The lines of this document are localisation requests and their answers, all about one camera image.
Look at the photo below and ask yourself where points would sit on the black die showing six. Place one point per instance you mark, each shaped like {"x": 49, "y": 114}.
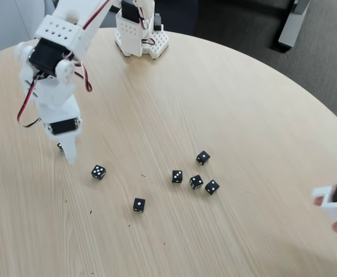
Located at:
{"x": 60, "y": 147}

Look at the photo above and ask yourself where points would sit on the black die showing five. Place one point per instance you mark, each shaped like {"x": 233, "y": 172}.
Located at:
{"x": 98, "y": 172}

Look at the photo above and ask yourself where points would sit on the black die showing one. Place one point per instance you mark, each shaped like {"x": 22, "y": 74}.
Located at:
{"x": 139, "y": 205}
{"x": 203, "y": 157}

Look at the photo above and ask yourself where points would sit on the black chair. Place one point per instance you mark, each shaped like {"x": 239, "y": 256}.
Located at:
{"x": 108, "y": 20}

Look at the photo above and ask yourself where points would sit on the white cabinet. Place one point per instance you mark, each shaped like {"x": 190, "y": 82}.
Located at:
{"x": 1, "y": 23}

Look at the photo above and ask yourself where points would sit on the black die showing three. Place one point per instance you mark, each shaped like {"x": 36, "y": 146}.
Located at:
{"x": 176, "y": 176}

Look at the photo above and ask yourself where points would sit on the black die showing two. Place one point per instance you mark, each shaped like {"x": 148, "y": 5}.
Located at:
{"x": 212, "y": 187}
{"x": 196, "y": 181}

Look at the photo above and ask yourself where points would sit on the grey desk leg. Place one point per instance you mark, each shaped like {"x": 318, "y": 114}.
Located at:
{"x": 291, "y": 26}

